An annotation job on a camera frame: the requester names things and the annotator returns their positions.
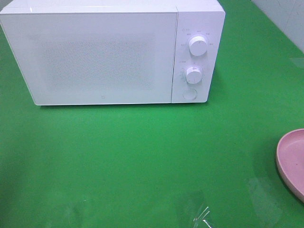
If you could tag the round white door button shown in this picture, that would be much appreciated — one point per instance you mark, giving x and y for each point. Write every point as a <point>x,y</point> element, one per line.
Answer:
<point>190,94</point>

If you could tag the white microwave knob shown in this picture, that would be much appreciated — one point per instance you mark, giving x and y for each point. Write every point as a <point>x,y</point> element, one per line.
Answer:
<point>193,75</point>
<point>198,45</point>

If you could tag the white microwave door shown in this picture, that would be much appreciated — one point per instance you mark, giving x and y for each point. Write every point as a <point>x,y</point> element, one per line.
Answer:
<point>94,58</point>

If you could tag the pink round plate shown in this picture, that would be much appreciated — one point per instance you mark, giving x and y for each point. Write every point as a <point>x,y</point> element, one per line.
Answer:
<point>290,161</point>

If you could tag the white microwave oven body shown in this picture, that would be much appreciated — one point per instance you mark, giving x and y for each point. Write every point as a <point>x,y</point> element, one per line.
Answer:
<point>194,17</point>

